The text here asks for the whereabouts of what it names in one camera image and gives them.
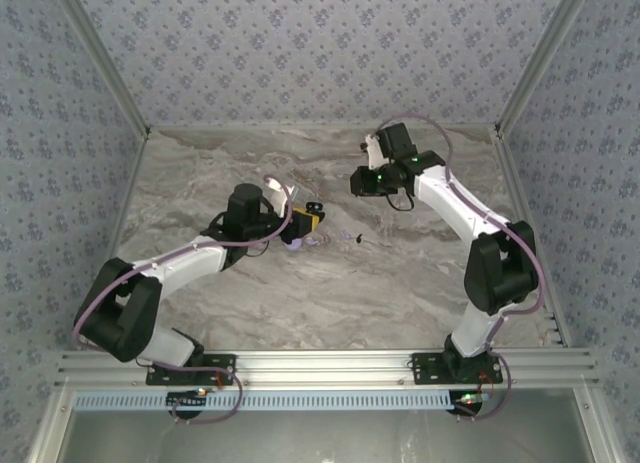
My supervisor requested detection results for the aluminium frame post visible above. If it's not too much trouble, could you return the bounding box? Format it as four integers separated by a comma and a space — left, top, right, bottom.
49, 0, 151, 134
493, 0, 596, 134

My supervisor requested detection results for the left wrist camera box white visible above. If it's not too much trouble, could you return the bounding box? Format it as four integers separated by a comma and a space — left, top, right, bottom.
263, 176, 296, 209

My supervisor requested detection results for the grey metal lower panel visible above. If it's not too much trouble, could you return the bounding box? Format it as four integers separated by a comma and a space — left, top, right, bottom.
59, 405, 601, 463

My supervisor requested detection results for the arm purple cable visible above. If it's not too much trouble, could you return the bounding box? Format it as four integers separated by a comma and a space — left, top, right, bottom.
374, 113, 544, 423
72, 175, 245, 425

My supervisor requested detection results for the grey slotted cable duct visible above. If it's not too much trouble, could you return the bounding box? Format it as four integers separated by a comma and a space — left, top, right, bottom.
74, 390, 461, 412

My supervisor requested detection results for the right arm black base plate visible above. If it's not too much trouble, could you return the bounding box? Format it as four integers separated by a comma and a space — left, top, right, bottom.
410, 352, 504, 386

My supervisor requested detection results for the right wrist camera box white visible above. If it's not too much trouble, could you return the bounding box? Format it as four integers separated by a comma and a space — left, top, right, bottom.
359, 132, 390, 170

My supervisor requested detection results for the aluminium table side rail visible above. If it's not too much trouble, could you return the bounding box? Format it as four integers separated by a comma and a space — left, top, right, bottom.
79, 127, 151, 352
492, 127, 571, 347

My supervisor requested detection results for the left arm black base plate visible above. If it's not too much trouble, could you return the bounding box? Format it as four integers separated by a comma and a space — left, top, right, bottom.
145, 354, 237, 387

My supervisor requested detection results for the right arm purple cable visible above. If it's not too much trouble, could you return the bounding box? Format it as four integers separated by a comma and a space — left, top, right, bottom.
374, 113, 544, 423

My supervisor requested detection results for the small controller board with LED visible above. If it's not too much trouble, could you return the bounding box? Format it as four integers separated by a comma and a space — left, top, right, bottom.
166, 388, 209, 410
452, 390, 494, 415

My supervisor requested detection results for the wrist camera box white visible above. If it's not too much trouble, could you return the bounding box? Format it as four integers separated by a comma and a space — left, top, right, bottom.
359, 132, 390, 170
263, 176, 296, 209

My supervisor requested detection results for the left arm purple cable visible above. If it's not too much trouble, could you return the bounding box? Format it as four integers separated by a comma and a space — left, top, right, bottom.
72, 175, 245, 425

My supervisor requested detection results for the aluminium mounting rail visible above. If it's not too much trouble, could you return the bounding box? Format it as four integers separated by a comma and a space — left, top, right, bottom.
55, 349, 599, 387

